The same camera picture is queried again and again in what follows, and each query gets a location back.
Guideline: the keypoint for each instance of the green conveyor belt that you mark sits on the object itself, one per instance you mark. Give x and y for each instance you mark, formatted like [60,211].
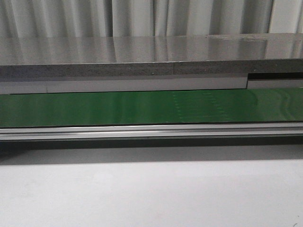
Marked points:
[151,107]

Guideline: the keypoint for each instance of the grey stone countertop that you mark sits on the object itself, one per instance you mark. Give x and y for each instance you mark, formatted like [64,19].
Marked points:
[110,64]

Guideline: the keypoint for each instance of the white pleated curtain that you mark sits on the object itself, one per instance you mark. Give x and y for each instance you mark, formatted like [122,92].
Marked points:
[101,18]

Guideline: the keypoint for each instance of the aluminium conveyor side rail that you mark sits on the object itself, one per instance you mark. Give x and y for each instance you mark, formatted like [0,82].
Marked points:
[152,131]

